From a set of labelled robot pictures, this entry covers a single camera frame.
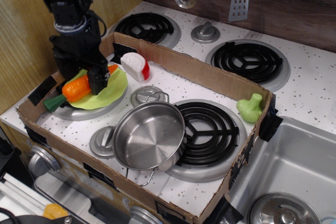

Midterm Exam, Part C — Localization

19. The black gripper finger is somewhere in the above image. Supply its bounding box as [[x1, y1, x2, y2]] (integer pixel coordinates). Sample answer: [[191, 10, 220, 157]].
[[54, 55, 82, 80], [87, 65, 109, 95]]

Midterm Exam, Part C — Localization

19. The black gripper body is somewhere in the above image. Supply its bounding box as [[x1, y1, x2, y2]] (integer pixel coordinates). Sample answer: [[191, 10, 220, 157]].
[[49, 23, 107, 69]]

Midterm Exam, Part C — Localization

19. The orange toy carrot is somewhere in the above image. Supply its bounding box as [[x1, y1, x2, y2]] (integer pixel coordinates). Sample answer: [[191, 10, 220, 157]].
[[43, 64, 119, 112]]

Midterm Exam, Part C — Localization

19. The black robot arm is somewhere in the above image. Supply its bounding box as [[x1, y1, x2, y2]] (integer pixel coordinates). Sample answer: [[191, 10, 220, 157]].
[[43, 0, 110, 95]]

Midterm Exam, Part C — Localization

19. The light green plate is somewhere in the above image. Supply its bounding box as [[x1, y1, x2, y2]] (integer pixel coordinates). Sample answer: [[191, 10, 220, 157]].
[[64, 65, 129, 110]]

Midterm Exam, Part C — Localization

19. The cardboard fence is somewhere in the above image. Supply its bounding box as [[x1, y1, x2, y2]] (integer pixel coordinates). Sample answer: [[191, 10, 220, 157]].
[[17, 33, 276, 223]]

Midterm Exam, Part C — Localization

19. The white red toy cheese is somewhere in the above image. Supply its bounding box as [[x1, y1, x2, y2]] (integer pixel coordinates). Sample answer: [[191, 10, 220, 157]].
[[121, 52, 150, 81]]

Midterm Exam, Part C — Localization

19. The front left burner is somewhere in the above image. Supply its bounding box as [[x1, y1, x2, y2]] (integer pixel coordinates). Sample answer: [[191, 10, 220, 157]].
[[46, 59, 129, 122]]

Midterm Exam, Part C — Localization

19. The silver knob left of pot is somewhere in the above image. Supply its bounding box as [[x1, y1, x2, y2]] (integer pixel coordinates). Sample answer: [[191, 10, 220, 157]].
[[89, 126, 116, 159]]

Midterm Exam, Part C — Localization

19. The back left black burner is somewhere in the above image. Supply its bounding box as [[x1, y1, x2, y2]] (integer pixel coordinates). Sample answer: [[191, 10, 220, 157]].
[[110, 13, 181, 49]]

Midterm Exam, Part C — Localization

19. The stainless steel pot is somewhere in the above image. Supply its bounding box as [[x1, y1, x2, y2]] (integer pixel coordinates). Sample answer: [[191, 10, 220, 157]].
[[112, 98, 186, 174]]

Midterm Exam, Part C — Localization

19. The silver front stove knob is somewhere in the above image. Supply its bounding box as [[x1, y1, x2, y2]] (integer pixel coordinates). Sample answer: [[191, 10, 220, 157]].
[[28, 145, 61, 178]]

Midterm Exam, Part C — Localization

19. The silver stove knob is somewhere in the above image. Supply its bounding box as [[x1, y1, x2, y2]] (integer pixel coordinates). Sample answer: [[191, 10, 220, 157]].
[[128, 206, 163, 224], [28, 145, 61, 178]]

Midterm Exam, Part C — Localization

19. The silver back knob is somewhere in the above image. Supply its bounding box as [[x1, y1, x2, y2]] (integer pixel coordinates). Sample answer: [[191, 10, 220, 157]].
[[191, 22, 221, 44]]

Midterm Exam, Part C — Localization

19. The silver bottom stove knob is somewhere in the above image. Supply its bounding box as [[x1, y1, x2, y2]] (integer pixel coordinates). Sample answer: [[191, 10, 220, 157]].
[[128, 206, 163, 224]]

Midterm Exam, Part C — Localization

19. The hanging metal spatula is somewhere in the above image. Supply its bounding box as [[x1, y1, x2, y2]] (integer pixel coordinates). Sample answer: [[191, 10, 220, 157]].
[[228, 0, 249, 22]]

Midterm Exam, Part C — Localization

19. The green toy broccoli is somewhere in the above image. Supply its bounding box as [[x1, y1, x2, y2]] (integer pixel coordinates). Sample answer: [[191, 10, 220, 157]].
[[236, 93, 263, 123]]

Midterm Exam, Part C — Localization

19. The back right black burner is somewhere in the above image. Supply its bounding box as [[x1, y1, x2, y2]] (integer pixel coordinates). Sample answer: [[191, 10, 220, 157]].
[[205, 39, 290, 92]]

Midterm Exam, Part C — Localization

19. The grey toy sink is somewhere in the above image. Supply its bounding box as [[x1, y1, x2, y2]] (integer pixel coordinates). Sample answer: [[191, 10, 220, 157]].
[[229, 117, 335, 223]]

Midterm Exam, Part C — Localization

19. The steel lid in sink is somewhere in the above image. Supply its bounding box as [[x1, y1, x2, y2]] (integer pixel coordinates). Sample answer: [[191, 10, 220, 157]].
[[247, 192, 321, 223]]

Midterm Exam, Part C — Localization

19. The black cable bottom left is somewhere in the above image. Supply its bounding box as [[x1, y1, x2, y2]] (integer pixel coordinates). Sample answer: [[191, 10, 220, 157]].
[[0, 207, 18, 224]]

